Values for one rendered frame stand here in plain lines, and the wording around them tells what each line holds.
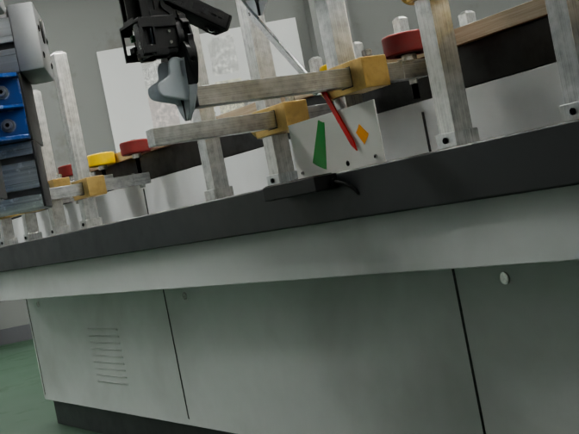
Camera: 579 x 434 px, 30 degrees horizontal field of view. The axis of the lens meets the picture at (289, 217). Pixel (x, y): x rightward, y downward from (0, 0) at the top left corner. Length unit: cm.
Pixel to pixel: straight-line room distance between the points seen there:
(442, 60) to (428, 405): 79
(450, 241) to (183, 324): 145
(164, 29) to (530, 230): 59
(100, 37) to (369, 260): 692
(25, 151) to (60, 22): 721
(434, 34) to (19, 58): 58
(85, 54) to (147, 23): 705
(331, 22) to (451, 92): 30
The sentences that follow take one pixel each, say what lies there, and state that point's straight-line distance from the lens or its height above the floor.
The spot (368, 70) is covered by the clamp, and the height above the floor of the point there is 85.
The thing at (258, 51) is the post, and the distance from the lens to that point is 199.
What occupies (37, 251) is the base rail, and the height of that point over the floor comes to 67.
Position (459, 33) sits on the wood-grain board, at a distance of 185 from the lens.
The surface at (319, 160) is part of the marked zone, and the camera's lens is 184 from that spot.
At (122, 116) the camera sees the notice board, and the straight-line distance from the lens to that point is 850.
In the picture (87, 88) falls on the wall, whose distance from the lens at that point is 856.
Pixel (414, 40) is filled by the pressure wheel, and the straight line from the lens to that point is 180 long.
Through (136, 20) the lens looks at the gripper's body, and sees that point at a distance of 156.
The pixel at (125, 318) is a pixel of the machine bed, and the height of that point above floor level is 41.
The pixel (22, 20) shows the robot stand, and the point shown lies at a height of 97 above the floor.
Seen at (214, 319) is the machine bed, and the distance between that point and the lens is 280.
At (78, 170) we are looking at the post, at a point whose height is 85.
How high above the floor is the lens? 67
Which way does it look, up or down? 1 degrees down
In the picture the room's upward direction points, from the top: 11 degrees counter-clockwise
